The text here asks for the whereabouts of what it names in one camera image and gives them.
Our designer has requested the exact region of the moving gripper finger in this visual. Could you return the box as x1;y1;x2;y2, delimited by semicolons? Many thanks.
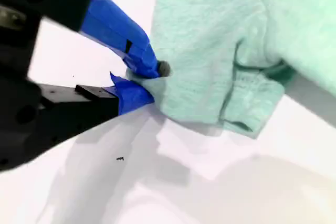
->
15;0;171;80

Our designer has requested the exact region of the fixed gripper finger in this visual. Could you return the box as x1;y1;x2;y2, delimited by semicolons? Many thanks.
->
39;71;155;143

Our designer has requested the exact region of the pale green T-shirt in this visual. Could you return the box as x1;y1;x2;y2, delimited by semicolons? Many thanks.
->
146;0;336;140

